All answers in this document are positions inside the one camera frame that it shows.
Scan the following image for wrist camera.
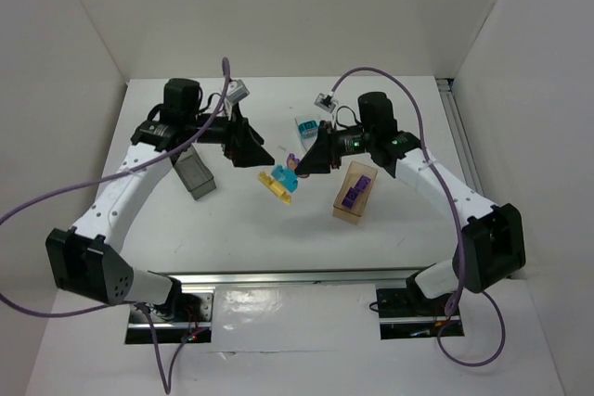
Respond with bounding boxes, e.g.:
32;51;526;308
224;80;250;117
314;91;339;124

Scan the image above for purple curved lego piece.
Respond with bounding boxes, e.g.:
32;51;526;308
342;187;360;210

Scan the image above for purple lego brick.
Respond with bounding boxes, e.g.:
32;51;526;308
354;175;371;194

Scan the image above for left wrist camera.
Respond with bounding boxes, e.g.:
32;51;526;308
224;80;250;117

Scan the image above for aluminium rail right side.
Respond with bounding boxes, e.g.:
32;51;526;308
435;78;510;280

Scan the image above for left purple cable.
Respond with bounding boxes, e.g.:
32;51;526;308
0;57;233;396

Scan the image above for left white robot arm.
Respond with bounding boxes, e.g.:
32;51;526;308
45;78;274;319

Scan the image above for amber translucent container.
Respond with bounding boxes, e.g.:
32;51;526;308
332;161;378;224

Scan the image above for purple rounded printed lego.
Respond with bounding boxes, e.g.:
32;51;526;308
286;153;309;179

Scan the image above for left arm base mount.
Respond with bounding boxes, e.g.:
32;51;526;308
124;287;214;345

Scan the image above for grey translucent container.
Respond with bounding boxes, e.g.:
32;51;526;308
174;146;216;200

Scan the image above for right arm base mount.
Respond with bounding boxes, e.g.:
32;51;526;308
368;288;464;340

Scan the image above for aluminium rail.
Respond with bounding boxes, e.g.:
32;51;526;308
165;268;416;287
435;78;510;280

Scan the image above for yellow lego pieces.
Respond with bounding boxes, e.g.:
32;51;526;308
257;171;292;205

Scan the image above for small teal lego brick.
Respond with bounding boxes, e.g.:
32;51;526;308
271;165;299;194

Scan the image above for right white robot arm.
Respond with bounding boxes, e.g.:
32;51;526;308
296;92;525;302

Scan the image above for aluminium rail front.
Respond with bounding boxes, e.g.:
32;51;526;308
165;268;416;287

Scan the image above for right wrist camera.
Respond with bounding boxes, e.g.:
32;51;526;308
314;91;339;124

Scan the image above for clear plastic container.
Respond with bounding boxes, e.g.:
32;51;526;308
294;114;321;153

